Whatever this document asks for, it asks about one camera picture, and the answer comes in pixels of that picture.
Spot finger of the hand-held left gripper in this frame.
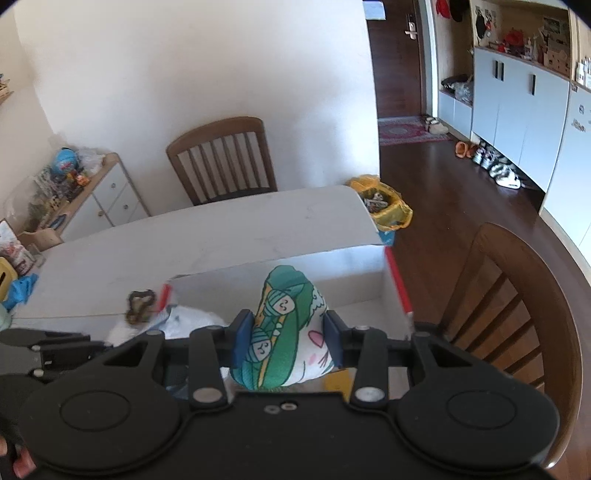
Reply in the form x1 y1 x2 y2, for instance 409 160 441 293
0 329 92 348
39 344 115 373

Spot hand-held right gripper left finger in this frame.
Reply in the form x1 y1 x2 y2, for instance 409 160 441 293
102 309 256 411

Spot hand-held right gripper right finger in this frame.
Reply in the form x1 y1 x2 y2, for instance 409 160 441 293
323 310 469 409

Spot green cartoon printed pouch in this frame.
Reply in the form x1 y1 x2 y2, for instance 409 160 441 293
229 265 335 388

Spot clear bag of white pellets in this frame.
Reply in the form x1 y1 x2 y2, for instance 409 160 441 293
152 305 229 342

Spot white cardboard box red edges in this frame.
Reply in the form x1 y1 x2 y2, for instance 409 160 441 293
106 244 416 402

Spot person's left hand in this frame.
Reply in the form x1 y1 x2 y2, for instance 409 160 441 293
0 434 37 480

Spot small yellow box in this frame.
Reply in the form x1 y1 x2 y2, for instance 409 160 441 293
322 369 355 394

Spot blue cloth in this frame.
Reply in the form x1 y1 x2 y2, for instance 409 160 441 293
0 273 40 315

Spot yellow plastic container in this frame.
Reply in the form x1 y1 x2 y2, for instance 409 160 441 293
0 257 19 302

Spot printed picture board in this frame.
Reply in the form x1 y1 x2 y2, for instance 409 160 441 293
0 219 37 278

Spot yellow bag lined trash bin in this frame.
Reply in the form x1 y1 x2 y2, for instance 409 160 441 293
347 174 414 247

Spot pile of small toys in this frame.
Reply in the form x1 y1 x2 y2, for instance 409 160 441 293
25 166 89 220

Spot wooden cabinet with white drawers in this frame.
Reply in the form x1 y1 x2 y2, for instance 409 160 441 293
18 152 152 252

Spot blue globe toy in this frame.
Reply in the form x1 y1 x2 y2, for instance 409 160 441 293
52 148 80 178

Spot crumpled clear plastic bag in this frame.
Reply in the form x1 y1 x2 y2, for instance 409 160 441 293
76 147 106 175

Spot brown wooden slatted chair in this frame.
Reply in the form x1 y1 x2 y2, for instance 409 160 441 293
166 116 279 206
434 222 583 472

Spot red patterned rug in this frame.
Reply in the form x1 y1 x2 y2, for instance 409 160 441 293
378 116 453 147

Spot row of shoes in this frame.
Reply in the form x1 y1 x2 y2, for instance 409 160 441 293
471 143 523 190

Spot low light blue bench cabinet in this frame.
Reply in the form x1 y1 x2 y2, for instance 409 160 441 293
438 88 474 139

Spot dark brown door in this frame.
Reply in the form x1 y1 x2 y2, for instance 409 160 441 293
365 0 432 117

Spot black bag on bench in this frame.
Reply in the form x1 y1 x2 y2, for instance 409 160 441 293
441 74 474 100

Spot white cabinet with stickers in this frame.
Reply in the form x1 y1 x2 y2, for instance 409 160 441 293
538 83 591 269

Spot tall light blue cabinet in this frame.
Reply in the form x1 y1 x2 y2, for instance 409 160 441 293
471 46 573 192

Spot row of shelf ornaments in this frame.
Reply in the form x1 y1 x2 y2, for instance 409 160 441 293
473 0 574 77

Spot brown beaded bracelet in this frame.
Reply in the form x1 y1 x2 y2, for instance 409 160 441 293
126 289 158 325

